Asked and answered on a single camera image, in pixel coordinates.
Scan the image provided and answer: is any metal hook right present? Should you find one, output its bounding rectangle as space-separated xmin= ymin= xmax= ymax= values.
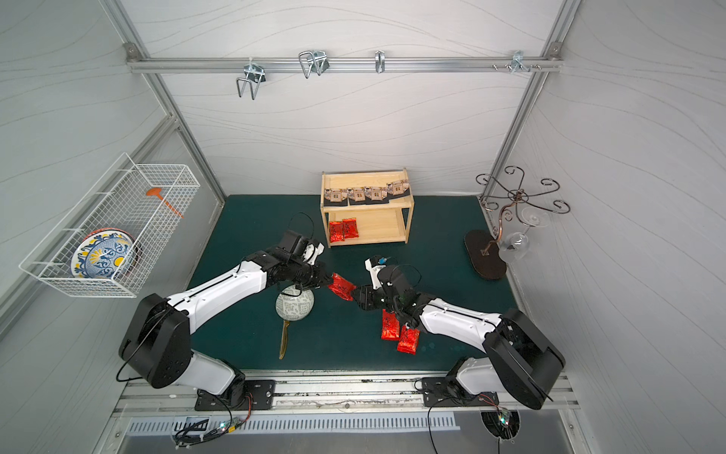
xmin=492 ymin=51 xmax=541 ymax=74

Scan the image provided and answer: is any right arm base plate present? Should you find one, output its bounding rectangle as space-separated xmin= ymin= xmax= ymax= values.
xmin=414 ymin=378 xmax=499 ymax=408

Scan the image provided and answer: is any metal double hook middle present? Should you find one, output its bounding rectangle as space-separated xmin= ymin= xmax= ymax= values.
xmin=298 ymin=50 xmax=330 ymax=79

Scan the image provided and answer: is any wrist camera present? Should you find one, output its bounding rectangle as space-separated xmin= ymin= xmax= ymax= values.
xmin=278 ymin=230 xmax=325 ymax=265
xmin=365 ymin=255 xmax=388 ymax=289

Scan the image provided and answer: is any clear wine glass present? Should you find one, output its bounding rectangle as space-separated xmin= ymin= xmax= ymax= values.
xmin=498 ymin=205 xmax=550 ymax=265

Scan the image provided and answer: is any metal double hook left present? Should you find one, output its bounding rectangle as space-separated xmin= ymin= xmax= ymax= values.
xmin=236 ymin=60 xmax=267 ymax=100

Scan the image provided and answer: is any red tea bag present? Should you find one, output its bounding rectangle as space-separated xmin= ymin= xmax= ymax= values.
xmin=328 ymin=274 xmax=357 ymax=301
xmin=381 ymin=309 xmax=401 ymax=342
xmin=397 ymin=325 xmax=421 ymax=355
xmin=328 ymin=221 xmax=345 ymax=243
xmin=342 ymin=218 xmax=359 ymax=240

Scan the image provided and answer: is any copper glass holder stand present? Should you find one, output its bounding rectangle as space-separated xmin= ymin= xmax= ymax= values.
xmin=464 ymin=165 xmax=571 ymax=281

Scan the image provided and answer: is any white wire basket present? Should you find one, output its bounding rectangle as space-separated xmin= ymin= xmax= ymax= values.
xmin=19 ymin=153 xmax=200 ymax=298

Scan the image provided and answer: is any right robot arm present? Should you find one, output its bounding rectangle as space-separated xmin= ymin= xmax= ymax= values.
xmin=351 ymin=265 xmax=566 ymax=410

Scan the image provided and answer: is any wooden two-tier shelf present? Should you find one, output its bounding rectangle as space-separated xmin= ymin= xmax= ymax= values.
xmin=320 ymin=168 xmax=415 ymax=246

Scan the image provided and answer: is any green table mat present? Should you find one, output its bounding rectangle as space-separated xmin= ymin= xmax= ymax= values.
xmin=191 ymin=195 xmax=515 ymax=371

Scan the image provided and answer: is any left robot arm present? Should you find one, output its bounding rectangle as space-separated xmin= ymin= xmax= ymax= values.
xmin=119 ymin=251 xmax=334 ymax=396

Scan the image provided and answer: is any green patterned hand fan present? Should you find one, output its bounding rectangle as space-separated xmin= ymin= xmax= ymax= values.
xmin=275 ymin=286 xmax=315 ymax=359

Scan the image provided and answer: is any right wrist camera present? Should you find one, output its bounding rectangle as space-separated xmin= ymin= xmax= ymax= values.
xmin=365 ymin=255 xmax=388 ymax=289

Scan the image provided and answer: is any blue yellow patterned plate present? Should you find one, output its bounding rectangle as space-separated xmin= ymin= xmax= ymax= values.
xmin=70 ymin=229 xmax=136 ymax=279

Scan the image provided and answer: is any orange spatula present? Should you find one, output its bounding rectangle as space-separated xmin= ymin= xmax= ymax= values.
xmin=146 ymin=187 xmax=183 ymax=219

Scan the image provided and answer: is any floral tea bag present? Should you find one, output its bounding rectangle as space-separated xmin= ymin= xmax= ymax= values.
xmin=364 ymin=187 xmax=389 ymax=204
xmin=387 ymin=180 xmax=410 ymax=200
xmin=347 ymin=187 xmax=366 ymax=205
xmin=323 ymin=188 xmax=348 ymax=207

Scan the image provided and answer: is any metal rail bar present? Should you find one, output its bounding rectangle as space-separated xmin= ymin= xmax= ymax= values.
xmin=127 ymin=54 xmax=563 ymax=75

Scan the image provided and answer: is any metal double hook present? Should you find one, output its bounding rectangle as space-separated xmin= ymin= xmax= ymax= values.
xmin=298 ymin=50 xmax=330 ymax=79
xmin=236 ymin=60 xmax=267 ymax=100

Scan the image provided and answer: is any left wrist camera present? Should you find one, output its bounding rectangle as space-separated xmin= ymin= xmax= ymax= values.
xmin=278 ymin=230 xmax=325 ymax=265

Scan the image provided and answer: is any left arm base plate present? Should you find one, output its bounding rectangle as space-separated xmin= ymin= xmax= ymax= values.
xmin=194 ymin=379 xmax=276 ymax=412

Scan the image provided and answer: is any small metal hook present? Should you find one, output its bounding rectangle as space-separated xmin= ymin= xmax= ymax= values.
xmin=374 ymin=50 xmax=386 ymax=74

